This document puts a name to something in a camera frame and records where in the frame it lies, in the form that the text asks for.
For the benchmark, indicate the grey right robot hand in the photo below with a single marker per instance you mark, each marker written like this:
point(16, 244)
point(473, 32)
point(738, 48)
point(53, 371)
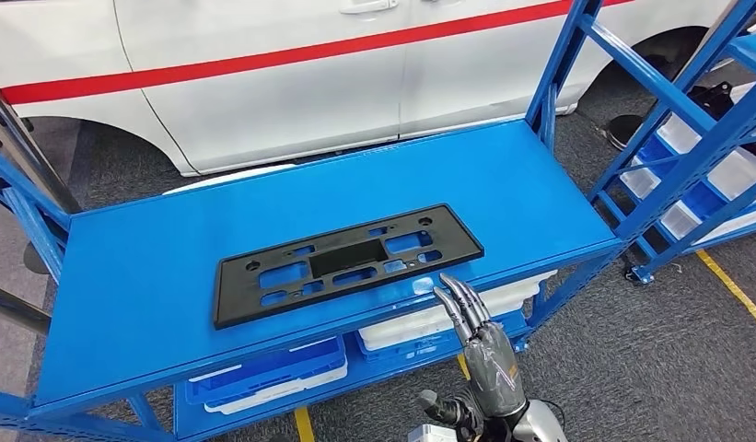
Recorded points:
point(493, 372)

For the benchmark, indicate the blue metal shelf rack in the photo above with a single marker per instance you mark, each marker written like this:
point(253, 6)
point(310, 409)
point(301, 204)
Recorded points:
point(170, 274)

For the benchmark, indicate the black plastic part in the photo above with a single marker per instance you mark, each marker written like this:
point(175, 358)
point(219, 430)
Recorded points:
point(716, 100)

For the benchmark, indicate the large blue plastic tray bin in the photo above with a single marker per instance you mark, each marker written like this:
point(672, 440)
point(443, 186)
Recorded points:
point(408, 352)

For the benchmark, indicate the small white parts bin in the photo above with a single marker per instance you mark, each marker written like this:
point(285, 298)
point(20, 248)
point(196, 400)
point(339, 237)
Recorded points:
point(737, 174)
point(640, 180)
point(679, 131)
point(679, 219)

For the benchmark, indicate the blue wheeled bin rack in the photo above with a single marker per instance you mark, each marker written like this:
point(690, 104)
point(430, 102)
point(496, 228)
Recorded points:
point(695, 238)

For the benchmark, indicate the small blue parts bin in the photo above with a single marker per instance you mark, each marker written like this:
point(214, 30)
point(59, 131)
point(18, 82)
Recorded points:
point(704, 201)
point(655, 155)

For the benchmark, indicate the stanchion with dark round base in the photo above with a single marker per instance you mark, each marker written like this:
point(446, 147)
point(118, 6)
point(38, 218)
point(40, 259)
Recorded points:
point(624, 131)

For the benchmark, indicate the white car with red stripe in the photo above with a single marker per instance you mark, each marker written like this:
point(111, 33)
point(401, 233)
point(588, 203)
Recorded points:
point(261, 110)

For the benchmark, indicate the black pole floor stand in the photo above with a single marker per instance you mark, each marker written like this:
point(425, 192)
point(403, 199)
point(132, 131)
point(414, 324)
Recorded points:
point(36, 259)

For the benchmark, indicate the black plastic license plate frame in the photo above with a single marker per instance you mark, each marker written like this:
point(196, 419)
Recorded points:
point(243, 299)

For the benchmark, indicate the chrome stanchion post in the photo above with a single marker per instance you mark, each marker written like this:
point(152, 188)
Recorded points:
point(14, 305)

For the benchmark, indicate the grey metal post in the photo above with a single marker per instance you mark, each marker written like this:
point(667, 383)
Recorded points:
point(30, 146)

